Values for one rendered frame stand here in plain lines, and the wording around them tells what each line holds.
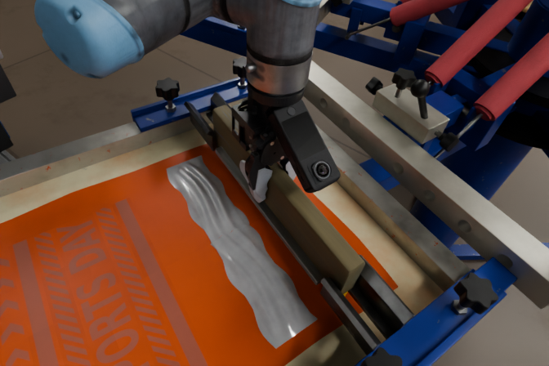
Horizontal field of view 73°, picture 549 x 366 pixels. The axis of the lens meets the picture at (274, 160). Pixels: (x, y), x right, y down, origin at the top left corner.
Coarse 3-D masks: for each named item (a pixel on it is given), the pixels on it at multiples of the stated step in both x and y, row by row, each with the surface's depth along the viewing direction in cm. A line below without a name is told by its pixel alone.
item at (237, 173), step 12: (228, 156) 65; (228, 168) 64; (240, 180) 61; (264, 204) 58; (264, 216) 58; (276, 216) 57; (276, 228) 55; (288, 240) 54; (300, 252) 53; (300, 264) 53; (312, 264) 52; (312, 276) 51
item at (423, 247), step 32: (128, 128) 69; (160, 128) 70; (192, 128) 75; (32, 160) 62; (64, 160) 63; (96, 160) 66; (352, 160) 67; (0, 192) 60; (352, 192) 65; (384, 192) 63; (384, 224) 61; (416, 224) 59; (416, 256) 57; (448, 256) 55
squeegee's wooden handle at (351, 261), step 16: (224, 112) 63; (224, 128) 62; (224, 144) 65; (240, 160) 61; (272, 176) 54; (288, 176) 54; (272, 192) 55; (288, 192) 52; (272, 208) 57; (288, 208) 52; (304, 208) 50; (288, 224) 54; (304, 224) 50; (320, 224) 49; (304, 240) 52; (320, 240) 48; (336, 240) 47; (320, 256) 49; (336, 256) 46; (352, 256) 46; (320, 272) 51; (336, 272) 47; (352, 272) 45
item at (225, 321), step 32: (256, 224) 60; (192, 256) 56; (288, 256) 57; (192, 288) 52; (224, 288) 53; (320, 288) 54; (192, 320) 49; (224, 320) 50; (256, 320) 50; (320, 320) 50; (0, 352) 45; (224, 352) 47; (256, 352) 47; (288, 352) 47
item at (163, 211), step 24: (144, 168) 67; (216, 168) 68; (72, 192) 62; (96, 192) 62; (120, 192) 63; (144, 192) 63; (168, 192) 64; (240, 192) 65; (24, 216) 58; (48, 216) 58; (72, 216) 59; (144, 216) 60; (168, 216) 60; (0, 240) 55; (168, 240) 57; (192, 240) 57; (168, 264) 54
